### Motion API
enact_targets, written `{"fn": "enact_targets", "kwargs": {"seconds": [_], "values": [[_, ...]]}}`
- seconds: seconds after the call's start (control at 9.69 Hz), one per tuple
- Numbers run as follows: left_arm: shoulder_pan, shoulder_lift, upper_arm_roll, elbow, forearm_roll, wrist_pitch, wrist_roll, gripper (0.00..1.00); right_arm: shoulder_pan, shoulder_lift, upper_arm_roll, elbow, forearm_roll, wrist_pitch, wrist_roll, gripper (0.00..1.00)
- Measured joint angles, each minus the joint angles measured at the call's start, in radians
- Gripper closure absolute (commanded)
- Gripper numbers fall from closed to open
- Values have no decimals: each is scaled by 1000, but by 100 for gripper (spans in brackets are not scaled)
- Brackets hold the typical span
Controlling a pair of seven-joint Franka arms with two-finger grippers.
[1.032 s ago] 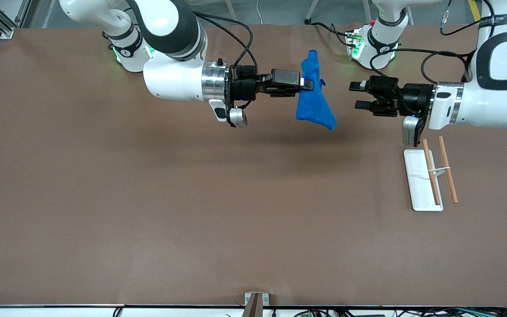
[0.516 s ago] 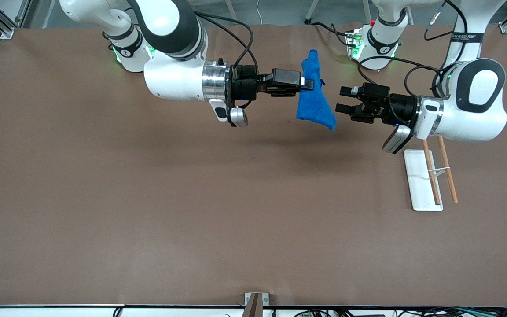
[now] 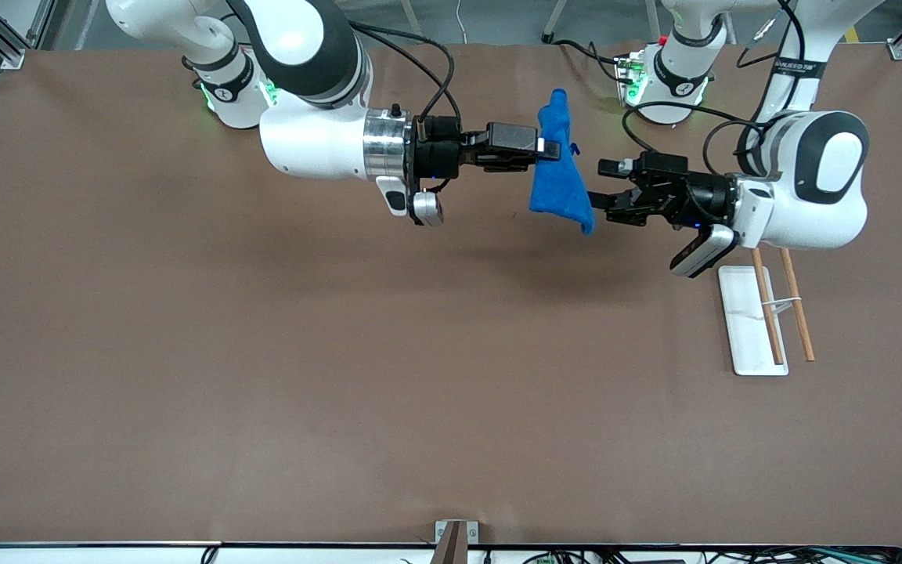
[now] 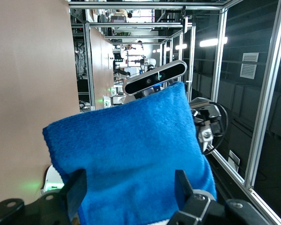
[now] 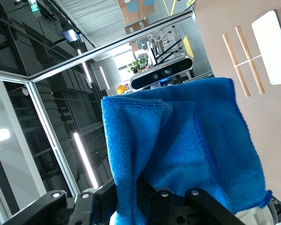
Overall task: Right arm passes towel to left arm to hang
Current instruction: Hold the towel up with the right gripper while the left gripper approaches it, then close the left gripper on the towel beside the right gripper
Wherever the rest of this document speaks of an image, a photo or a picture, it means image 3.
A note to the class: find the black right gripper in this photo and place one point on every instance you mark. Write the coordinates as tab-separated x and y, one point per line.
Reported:
441	150

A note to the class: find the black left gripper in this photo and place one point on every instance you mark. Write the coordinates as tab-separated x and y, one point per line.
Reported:
703	197

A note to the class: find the blue microfiber towel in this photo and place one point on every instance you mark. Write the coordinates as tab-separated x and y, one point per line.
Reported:
561	180

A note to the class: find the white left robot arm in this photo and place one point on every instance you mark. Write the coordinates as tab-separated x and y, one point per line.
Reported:
835	196

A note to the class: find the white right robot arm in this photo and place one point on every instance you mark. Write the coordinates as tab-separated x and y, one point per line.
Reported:
310	141

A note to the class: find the grey metal stand legs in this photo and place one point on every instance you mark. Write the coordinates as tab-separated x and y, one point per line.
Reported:
414	23
554	19

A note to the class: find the white rectangular tray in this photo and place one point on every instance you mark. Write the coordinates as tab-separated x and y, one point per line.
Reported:
745	329

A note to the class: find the grey metal mounting bracket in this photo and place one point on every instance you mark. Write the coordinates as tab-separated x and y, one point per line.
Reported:
445	533

